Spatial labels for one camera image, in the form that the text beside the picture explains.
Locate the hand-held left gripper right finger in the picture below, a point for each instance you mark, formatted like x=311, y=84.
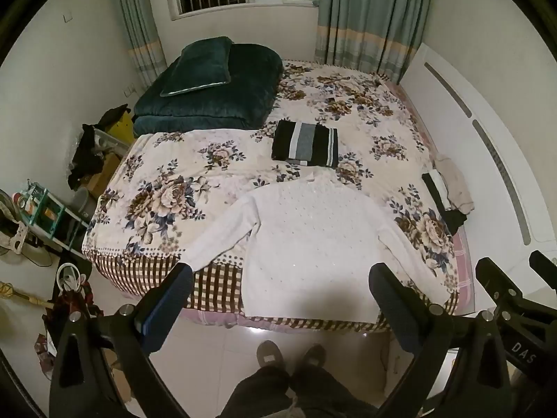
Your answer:
x=398, y=313

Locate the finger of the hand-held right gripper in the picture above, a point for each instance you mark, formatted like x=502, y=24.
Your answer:
x=546, y=270
x=496, y=281

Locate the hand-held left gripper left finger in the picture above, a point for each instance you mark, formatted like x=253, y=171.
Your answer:
x=156, y=322

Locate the white knit sweater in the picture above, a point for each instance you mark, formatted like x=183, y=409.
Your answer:
x=313, y=235

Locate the black striped sweater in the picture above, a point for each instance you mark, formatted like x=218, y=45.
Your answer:
x=304, y=143

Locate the black hanging clothes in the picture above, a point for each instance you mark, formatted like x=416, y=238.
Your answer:
x=85, y=156

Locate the red plaid cloth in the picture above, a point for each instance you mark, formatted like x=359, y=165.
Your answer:
x=74, y=302

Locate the person's right shoe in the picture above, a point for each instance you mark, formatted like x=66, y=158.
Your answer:
x=313, y=357

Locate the person's shoe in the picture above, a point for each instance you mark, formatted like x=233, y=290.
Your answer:
x=313, y=357
x=270, y=357

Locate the white slippers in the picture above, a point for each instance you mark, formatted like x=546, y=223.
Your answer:
x=69, y=276

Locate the beige cloth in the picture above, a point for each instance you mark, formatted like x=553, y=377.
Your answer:
x=457, y=187

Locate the person's right leg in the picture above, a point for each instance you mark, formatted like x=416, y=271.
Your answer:
x=326, y=394

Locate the person's leg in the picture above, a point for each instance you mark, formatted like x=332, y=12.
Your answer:
x=256, y=394
x=326, y=394

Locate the black and white cloth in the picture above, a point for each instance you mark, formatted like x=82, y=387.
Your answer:
x=433, y=189

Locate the person's left shoe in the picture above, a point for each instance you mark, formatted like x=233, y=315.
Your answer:
x=270, y=357

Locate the person's left leg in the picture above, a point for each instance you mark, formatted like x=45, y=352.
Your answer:
x=256, y=394

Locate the wooden broom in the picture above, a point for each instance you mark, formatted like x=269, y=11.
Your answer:
x=24, y=298

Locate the grey bin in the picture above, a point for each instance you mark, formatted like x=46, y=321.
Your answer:
x=82, y=207

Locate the green shelf cart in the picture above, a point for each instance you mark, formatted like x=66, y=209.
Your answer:
x=43, y=213

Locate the cardboard box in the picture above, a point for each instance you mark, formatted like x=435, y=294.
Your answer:
x=104, y=172

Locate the floral bed blanket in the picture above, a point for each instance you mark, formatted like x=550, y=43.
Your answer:
x=182, y=161

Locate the white bed headboard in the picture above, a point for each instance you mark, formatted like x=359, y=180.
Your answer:
x=478, y=96

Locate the yellow box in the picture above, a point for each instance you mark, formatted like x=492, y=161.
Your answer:
x=122, y=130

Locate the dark green quilt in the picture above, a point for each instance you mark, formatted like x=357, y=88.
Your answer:
x=243, y=91

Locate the dark green pillow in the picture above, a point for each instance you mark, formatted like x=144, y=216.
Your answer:
x=196, y=67

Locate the green striped curtain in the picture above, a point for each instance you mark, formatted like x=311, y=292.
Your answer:
x=139, y=30
x=370, y=21

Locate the wall socket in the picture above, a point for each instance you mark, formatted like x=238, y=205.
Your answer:
x=129, y=92

